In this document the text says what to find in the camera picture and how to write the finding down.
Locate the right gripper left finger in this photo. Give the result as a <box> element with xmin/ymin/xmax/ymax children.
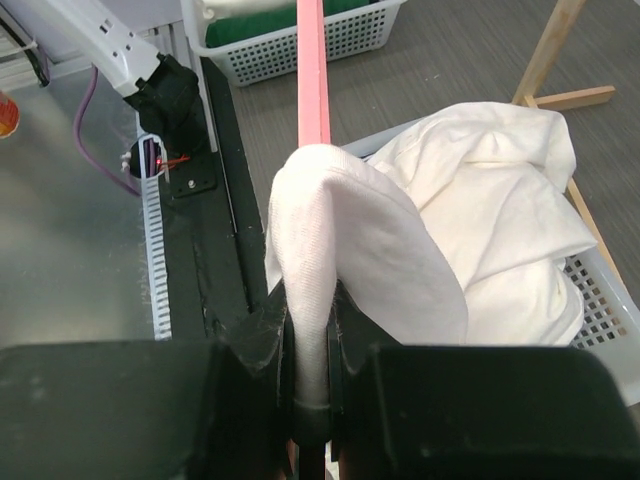
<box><xmin>1</xmin><ymin>287</ymin><xmax>293</xmax><ymax>479</ymax></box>

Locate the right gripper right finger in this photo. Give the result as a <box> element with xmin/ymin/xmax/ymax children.
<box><xmin>328</xmin><ymin>287</ymin><xmax>639</xmax><ymax>479</ymax></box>

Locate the white tank top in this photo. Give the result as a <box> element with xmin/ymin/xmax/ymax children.
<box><xmin>265</xmin><ymin>102</ymin><xmax>595</xmax><ymax>408</ymax></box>

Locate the white basket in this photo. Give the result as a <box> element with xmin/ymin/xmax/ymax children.
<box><xmin>179</xmin><ymin>0</ymin><xmax>407</xmax><ymax>89</ymax></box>
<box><xmin>349</xmin><ymin>109</ymin><xmax>639</xmax><ymax>403</ymax></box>

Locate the pink hanger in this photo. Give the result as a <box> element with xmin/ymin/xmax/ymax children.
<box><xmin>296</xmin><ymin>0</ymin><xmax>331</xmax><ymax>147</ymax></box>

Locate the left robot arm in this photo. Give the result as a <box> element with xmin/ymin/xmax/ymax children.
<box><xmin>28</xmin><ymin>1</ymin><xmax>204</xmax><ymax>139</ymax></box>

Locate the wooden clothes rack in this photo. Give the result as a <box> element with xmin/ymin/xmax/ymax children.
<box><xmin>510</xmin><ymin>0</ymin><xmax>626</xmax><ymax>301</ymax></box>

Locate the dark green garment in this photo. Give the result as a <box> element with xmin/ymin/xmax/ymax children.
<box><xmin>204</xmin><ymin>0</ymin><xmax>389</xmax><ymax>50</ymax></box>

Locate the white printed garment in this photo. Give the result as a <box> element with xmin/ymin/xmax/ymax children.
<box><xmin>199</xmin><ymin>0</ymin><xmax>296</xmax><ymax>21</ymax></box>

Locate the white slotted cable duct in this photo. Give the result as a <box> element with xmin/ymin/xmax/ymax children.
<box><xmin>138</xmin><ymin>135</ymin><xmax>172</xmax><ymax>340</ymax></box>

